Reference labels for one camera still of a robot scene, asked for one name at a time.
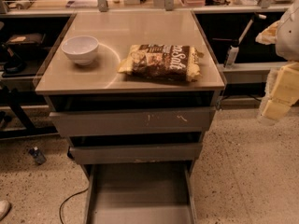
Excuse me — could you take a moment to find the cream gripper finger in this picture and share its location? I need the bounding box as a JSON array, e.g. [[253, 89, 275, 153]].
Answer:
[[261, 63, 299, 121]]

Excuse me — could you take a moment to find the brown chip bag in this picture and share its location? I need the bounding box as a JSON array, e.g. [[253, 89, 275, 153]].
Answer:
[[118, 44, 204, 82]]

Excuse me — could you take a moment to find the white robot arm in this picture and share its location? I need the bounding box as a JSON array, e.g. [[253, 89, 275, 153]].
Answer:
[[255, 0, 299, 125]]

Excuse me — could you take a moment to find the middle grey drawer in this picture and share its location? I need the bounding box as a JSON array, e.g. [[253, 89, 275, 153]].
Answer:
[[70, 143, 202, 164]]

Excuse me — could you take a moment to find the grey drawer cabinet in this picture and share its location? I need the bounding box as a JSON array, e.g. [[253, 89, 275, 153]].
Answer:
[[35, 10, 227, 224]]

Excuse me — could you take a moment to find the open bottom grey drawer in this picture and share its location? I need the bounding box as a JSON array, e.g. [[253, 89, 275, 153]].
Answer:
[[83, 161, 196, 224]]

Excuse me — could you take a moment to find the top grey drawer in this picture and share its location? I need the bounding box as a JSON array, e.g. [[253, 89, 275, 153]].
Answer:
[[50, 107, 215, 137]]

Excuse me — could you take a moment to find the white ceramic bowl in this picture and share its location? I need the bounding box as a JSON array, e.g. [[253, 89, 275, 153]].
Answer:
[[62, 35, 99, 65]]

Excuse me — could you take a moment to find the small dark floor object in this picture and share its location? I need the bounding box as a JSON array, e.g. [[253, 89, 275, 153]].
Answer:
[[29, 147, 46, 165]]

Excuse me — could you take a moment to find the white shoe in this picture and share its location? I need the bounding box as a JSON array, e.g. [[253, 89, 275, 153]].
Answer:
[[0, 200, 11, 220]]

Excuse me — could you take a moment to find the black floor cable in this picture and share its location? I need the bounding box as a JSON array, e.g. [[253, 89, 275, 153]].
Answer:
[[58, 186, 90, 224]]

